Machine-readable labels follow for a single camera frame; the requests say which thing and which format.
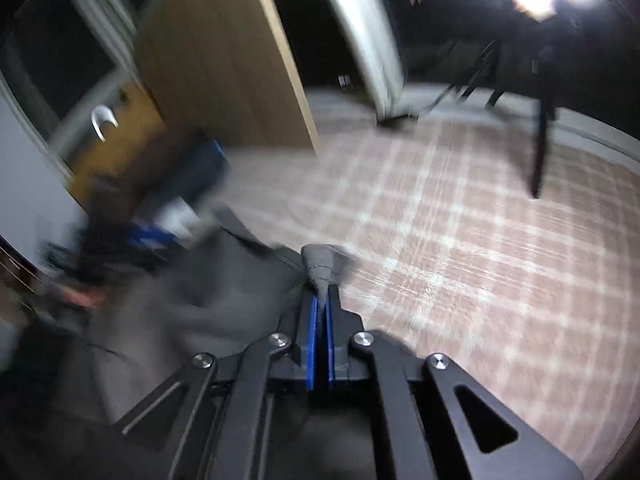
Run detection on dark grey trousers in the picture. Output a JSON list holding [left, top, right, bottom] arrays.
[[92, 207, 356, 422]]

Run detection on pink plaid bed sheet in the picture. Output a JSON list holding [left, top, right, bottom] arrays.
[[196, 93, 639, 479]]

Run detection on light wooden headboard panel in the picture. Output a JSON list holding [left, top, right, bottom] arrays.
[[134, 0, 319, 151]]

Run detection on white window frame post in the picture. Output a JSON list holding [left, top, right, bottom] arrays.
[[328, 0, 405, 120]]

